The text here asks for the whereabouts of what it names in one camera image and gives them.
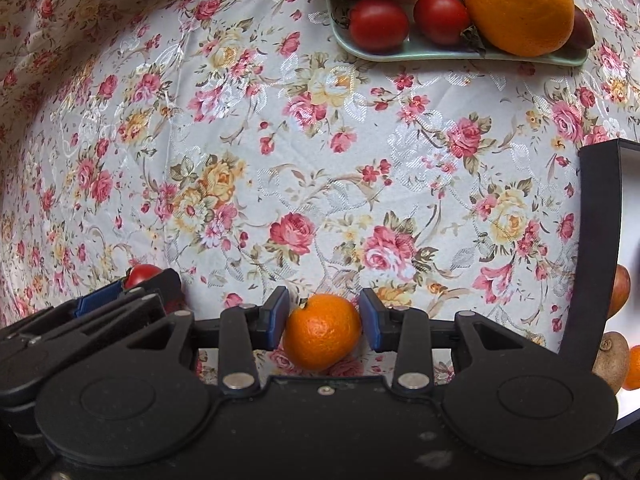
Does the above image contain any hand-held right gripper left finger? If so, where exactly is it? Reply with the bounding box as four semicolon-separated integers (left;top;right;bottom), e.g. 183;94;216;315
129;286;291;395

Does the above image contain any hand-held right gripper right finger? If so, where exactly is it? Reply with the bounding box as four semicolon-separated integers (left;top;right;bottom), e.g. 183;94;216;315
360;287;532;395

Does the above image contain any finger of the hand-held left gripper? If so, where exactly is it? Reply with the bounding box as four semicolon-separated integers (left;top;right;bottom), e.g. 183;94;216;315
15;268;185;367
74;280;133;318

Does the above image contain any red cherry tomato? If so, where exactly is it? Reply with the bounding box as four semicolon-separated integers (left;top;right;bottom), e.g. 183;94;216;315
348;0;411;53
413;0;472;46
124;263;165;291

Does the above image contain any small mandarin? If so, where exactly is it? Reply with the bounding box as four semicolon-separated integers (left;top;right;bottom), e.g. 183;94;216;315
621;345;640;391
282;293;363;372

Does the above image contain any dark box with white inside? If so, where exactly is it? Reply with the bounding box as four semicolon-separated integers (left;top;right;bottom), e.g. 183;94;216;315
559;137;640;431

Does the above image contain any brown kiwi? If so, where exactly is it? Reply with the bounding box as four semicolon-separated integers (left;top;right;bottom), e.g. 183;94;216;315
591;332;631;395

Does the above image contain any dark red plum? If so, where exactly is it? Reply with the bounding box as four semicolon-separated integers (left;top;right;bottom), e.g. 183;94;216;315
606;264;632;321
567;5;596;50

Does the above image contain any floral tablecloth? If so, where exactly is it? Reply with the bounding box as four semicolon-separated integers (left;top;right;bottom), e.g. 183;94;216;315
0;0;640;386

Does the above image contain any pale green plate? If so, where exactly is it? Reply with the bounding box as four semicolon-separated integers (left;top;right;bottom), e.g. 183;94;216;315
324;0;590;67

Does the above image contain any large orange with stem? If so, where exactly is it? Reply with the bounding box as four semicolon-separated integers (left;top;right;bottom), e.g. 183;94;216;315
463;0;576;57

